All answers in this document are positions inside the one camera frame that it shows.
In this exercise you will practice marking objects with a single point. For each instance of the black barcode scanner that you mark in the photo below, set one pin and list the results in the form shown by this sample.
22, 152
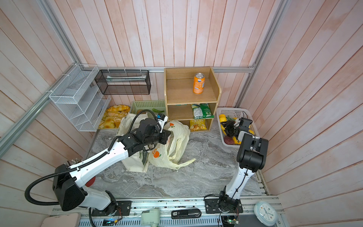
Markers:
186, 213

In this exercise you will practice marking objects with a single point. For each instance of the green snack bag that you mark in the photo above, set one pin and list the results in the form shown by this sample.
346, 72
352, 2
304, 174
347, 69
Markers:
202, 111

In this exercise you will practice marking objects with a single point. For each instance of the white round clock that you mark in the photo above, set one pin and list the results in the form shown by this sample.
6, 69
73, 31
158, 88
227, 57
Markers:
265, 213

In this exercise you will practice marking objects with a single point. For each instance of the white adapter box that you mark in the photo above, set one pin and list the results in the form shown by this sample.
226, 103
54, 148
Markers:
150, 218

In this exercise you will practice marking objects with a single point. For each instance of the green plastic basket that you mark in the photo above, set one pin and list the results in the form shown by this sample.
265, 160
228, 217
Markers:
147, 104

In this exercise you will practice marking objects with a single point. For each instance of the cream canvas tote bag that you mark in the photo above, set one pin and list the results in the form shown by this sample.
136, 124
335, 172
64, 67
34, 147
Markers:
137, 157

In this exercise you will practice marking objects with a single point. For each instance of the red dragon fruit toy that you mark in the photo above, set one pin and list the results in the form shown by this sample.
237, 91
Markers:
228, 140

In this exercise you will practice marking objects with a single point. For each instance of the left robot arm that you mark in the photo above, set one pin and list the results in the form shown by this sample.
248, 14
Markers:
69, 182

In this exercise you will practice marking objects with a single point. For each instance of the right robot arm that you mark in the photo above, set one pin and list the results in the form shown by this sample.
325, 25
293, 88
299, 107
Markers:
251, 157

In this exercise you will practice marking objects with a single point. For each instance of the wooden shelf unit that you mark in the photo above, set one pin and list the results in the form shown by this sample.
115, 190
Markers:
179, 95

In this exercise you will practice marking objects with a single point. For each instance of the pile of bread buns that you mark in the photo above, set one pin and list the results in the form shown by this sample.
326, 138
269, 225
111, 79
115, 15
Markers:
113, 116

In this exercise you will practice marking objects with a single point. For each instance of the yellow plastic grocery bag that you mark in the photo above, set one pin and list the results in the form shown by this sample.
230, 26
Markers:
169, 155

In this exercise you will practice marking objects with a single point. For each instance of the white wire rack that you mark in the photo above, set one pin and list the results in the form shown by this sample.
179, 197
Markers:
79, 98

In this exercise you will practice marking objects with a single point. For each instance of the yellow snack bag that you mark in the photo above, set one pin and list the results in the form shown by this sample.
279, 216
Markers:
198, 125

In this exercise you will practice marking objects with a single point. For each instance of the black mesh wall basket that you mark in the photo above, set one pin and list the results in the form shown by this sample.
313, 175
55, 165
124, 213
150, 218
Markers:
123, 82

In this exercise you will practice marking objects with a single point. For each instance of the white fruit basket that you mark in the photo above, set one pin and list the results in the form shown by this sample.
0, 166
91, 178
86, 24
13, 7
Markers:
233, 113

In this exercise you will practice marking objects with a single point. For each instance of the orange soda can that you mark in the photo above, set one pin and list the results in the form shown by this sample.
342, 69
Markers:
198, 83

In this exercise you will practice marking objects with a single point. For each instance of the yellow lemon toy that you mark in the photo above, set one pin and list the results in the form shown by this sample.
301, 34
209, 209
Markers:
223, 118

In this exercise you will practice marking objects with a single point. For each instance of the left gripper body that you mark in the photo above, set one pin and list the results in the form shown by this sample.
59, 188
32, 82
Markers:
157, 136

